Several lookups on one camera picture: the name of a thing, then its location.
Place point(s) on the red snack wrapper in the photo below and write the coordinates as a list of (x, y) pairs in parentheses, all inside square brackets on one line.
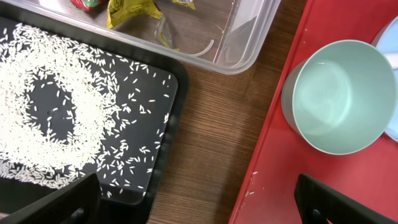
[(87, 5)]

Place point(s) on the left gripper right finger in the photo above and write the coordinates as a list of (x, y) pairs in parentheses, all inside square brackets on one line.
[(318, 203)]

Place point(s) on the black plastic tray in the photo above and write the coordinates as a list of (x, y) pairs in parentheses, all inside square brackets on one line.
[(16, 195)]

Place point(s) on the white plastic spoon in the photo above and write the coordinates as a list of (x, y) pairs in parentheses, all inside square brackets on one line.
[(392, 59)]

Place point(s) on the clear plastic bin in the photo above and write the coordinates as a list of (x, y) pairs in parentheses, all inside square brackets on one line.
[(223, 36)]

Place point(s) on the yellow snack wrapper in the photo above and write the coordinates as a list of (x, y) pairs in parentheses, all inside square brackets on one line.
[(120, 11)]

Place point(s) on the mint green bowl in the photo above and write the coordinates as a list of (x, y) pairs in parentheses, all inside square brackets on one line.
[(342, 98)]

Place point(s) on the white rice pile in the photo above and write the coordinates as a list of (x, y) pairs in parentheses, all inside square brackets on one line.
[(69, 109)]

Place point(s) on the red serving tray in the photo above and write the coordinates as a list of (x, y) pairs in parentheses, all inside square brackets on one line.
[(281, 155)]

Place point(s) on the light blue plate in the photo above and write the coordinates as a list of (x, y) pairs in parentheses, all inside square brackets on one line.
[(386, 42)]

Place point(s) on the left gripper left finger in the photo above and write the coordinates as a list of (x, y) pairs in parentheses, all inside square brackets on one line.
[(83, 194)]

